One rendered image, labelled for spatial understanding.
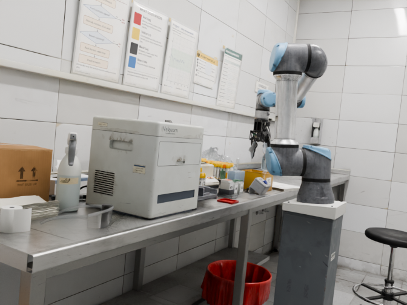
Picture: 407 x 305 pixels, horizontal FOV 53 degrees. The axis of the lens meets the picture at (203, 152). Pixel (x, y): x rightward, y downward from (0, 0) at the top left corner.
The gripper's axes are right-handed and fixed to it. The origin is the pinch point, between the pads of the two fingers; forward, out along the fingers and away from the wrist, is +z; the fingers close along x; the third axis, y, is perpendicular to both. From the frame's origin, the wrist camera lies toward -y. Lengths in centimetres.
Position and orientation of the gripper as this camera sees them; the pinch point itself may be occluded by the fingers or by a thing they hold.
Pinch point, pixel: (258, 157)
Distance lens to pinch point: 217.3
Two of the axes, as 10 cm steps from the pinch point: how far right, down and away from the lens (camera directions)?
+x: 8.6, 1.1, -5.0
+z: -1.0, 9.9, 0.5
